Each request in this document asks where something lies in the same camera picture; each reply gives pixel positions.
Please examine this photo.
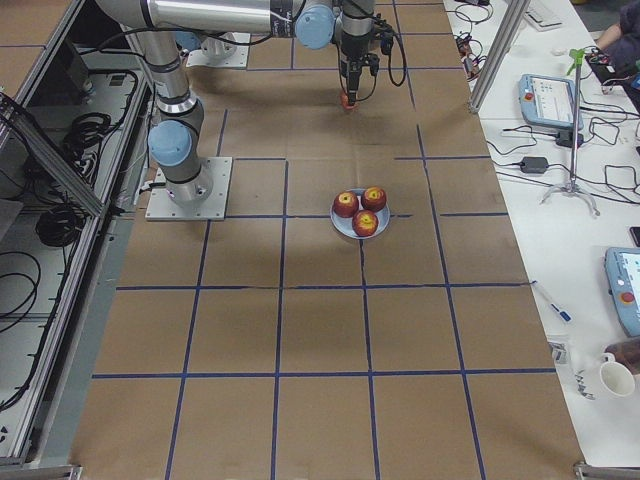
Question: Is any white blue pen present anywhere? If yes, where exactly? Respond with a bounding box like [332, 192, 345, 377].
[531, 280, 572, 323]

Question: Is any blue teach pendant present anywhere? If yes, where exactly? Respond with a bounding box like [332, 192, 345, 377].
[604, 247, 639, 337]
[518, 74, 576, 130]

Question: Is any aluminium frame post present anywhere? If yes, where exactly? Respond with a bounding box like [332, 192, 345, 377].
[468, 0, 530, 114]

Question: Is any red apple plate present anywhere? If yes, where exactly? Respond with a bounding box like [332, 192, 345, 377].
[360, 186, 387, 212]
[332, 191, 360, 218]
[351, 210, 379, 237]

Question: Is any white mug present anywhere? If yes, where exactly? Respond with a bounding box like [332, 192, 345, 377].
[597, 352, 636, 398]

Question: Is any red apple plate back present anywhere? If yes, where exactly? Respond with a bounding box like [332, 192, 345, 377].
[332, 191, 360, 218]

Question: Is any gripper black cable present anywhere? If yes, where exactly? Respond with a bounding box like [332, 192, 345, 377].
[369, 14, 407, 104]

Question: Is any red apple plate left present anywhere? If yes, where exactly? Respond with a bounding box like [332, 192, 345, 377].
[360, 186, 387, 212]

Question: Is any white round plate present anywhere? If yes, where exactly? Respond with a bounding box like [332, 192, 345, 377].
[330, 188, 390, 239]

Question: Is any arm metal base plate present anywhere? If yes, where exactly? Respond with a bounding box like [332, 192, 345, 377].
[145, 157, 233, 221]
[186, 32, 251, 69]

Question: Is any red apple plate front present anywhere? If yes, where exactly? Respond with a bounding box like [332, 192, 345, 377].
[351, 210, 379, 237]

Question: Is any blue teach pendant near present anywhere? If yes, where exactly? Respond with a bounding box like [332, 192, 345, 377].
[604, 247, 639, 337]

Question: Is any black power adapter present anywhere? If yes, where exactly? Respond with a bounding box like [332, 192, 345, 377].
[519, 156, 549, 174]

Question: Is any red yellow apple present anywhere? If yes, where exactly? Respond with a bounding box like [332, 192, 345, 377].
[340, 93, 357, 111]

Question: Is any metal stand with green clip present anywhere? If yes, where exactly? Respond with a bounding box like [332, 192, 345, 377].
[540, 49, 601, 217]

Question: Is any blue teach pendant far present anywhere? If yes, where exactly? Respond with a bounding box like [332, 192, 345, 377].
[518, 74, 576, 130]

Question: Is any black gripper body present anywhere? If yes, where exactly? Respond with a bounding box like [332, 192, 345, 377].
[336, 0, 378, 90]

